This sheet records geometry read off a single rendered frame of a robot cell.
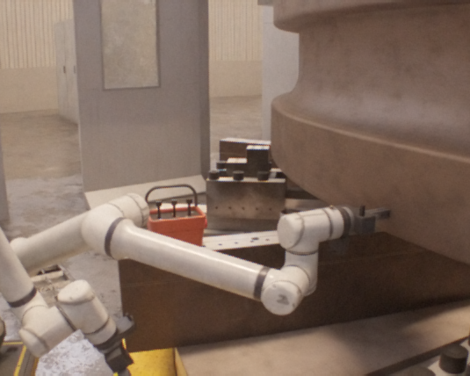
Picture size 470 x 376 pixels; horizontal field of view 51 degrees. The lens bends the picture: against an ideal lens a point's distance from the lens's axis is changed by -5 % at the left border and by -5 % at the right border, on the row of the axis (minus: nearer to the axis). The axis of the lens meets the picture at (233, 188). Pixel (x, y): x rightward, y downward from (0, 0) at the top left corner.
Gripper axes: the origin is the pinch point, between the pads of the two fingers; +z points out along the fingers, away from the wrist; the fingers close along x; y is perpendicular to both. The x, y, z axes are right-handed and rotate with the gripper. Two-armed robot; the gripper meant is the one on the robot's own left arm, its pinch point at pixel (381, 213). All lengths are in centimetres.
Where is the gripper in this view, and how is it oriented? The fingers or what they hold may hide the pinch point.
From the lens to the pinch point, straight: 154.0
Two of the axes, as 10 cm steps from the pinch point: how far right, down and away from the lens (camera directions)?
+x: -4.5, -2.2, 8.7
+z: 8.9, -1.2, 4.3
